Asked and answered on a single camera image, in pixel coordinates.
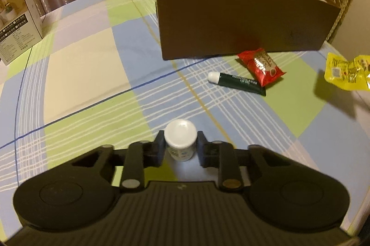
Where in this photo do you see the printed product box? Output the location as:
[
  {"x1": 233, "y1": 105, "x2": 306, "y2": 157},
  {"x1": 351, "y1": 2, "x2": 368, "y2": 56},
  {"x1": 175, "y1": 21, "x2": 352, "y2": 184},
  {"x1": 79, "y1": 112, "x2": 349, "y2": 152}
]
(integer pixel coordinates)
[{"x1": 0, "y1": 0, "x2": 44, "y2": 66}]

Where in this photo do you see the dark green tube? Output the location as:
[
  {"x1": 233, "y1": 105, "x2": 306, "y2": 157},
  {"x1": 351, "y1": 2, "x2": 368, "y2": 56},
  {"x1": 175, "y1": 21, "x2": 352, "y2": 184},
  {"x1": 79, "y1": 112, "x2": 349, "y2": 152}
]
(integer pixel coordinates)
[{"x1": 208, "y1": 72, "x2": 267, "y2": 97}]

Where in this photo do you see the yellow snack packet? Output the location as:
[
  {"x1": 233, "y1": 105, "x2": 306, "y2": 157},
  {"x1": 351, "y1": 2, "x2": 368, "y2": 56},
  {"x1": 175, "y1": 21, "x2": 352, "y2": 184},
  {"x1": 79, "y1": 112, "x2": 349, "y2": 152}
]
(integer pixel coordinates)
[{"x1": 324, "y1": 52, "x2": 370, "y2": 91}]

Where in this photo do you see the plaid tablecloth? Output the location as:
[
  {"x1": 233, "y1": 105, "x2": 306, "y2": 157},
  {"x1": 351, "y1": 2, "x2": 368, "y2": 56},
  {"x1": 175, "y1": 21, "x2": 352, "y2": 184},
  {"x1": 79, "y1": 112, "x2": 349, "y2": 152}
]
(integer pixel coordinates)
[{"x1": 0, "y1": 0, "x2": 370, "y2": 235}]

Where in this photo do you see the small white bottle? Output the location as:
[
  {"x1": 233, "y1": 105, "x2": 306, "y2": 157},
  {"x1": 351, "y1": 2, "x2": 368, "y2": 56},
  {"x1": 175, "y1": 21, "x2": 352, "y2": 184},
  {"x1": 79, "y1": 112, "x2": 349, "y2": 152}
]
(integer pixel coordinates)
[{"x1": 164, "y1": 119, "x2": 198, "y2": 162}]

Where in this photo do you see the brown cardboard box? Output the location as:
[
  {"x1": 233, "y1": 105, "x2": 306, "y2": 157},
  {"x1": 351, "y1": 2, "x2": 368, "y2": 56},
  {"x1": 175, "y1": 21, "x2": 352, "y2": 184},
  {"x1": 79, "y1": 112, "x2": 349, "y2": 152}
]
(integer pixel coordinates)
[{"x1": 151, "y1": 0, "x2": 342, "y2": 61}]

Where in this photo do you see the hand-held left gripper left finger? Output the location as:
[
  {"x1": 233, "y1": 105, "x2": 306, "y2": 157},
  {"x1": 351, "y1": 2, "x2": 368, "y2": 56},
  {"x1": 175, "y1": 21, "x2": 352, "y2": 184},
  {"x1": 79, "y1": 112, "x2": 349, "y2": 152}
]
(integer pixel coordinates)
[{"x1": 70, "y1": 130, "x2": 167, "y2": 192}]

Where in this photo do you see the red snack packet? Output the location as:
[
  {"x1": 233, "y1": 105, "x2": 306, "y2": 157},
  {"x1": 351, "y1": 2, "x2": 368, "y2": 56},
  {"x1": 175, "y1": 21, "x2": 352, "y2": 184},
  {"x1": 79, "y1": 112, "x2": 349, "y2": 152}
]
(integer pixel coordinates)
[{"x1": 236, "y1": 48, "x2": 287, "y2": 88}]

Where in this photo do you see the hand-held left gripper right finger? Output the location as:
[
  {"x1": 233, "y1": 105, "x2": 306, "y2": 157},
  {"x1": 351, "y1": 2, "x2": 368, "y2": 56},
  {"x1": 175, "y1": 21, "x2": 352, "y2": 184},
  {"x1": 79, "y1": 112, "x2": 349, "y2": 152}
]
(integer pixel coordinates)
[{"x1": 197, "y1": 131, "x2": 291, "y2": 192}]

